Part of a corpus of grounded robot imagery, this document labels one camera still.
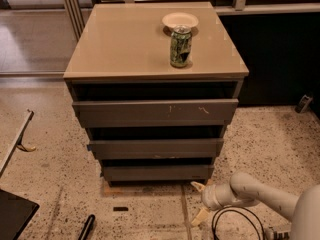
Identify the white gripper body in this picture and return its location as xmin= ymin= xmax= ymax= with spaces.
xmin=201 ymin=184 xmax=234 ymax=211

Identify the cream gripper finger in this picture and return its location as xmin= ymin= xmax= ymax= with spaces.
xmin=191 ymin=207 xmax=210 ymax=227
xmin=191 ymin=181 xmax=205 ymax=192

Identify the grey bottom drawer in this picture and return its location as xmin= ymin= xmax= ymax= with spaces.
xmin=103 ymin=165 xmax=213 ymax=181

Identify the grey drawer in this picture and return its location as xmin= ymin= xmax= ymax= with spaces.
xmin=89 ymin=138 xmax=224 ymax=160
xmin=72 ymin=99 xmax=238 ymax=128
xmin=103 ymin=165 xmax=213 ymax=181

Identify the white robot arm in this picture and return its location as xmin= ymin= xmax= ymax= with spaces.
xmin=191 ymin=172 xmax=320 ymax=240

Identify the grey middle drawer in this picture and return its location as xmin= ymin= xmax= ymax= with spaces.
xmin=89 ymin=138 xmax=224 ymax=160

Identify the grey top drawer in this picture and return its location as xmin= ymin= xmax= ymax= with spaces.
xmin=72 ymin=99 xmax=238 ymax=128

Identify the grey drawer cabinet beige top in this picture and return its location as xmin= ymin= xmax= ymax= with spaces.
xmin=64 ymin=2 xmax=248 ymax=174

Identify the grey power strip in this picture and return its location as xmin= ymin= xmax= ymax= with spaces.
xmin=264 ymin=228 xmax=290 ymax=240

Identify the small black floor marker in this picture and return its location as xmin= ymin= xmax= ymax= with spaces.
xmin=113 ymin=206 xmax=129 ymax=212

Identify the small grey floor device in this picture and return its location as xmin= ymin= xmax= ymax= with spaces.
xmin=295 ymin=95 xmax=313 ymax=113

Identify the green soda can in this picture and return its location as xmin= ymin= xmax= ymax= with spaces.
xmin=170 ymin=25 xmax=192 ymax=68

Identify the white paper bowl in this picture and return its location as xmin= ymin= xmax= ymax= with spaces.
xmin=162 ymin=12 xmax=199 ymax=29

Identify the black panel corner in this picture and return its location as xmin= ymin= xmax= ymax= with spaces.
xmin=0 ymin=190 xmax=39 ymax=240

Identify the grey table edge with leg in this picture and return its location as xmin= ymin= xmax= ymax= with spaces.
xmin=0 ymin=110 xmax=36 ymax=177

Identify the black cable loop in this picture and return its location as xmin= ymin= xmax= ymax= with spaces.
xmin=211 ymin=205 xmax=266 ymax=240

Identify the black curved handle object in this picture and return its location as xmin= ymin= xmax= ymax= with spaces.
xmin=78 ymin=214 xmax=95 ymax=240

